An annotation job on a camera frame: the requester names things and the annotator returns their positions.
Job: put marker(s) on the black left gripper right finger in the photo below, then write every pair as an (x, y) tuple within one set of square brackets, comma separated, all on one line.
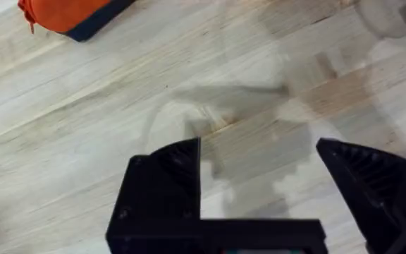
[(375, 190)]

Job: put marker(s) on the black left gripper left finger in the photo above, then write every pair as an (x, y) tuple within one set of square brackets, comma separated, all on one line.
[(164, 187)]

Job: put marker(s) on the pale translucent cup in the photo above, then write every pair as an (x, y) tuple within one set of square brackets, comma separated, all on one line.
[(393, 16)]

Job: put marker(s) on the orange and navy soft bag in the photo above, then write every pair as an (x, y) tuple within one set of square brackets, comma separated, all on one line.
[(69, 14)]

